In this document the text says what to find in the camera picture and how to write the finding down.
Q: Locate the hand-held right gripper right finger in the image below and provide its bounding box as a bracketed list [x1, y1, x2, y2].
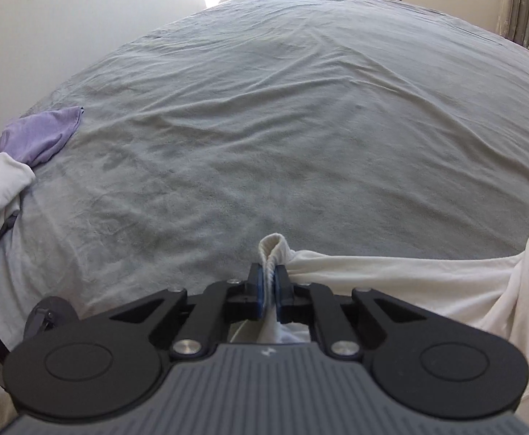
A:
[273, 265, 433, 360]

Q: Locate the grey bed sheet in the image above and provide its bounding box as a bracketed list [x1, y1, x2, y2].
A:
[0, 0, 529, 340]

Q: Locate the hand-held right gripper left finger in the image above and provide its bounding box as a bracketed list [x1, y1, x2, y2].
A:
[110, 264, 269, 359]

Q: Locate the white long-sleeved top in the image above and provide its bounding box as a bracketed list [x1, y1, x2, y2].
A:
[228, 215, 529, 422]

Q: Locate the purple cloth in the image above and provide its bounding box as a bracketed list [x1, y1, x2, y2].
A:
[0, 106, 84, 168]

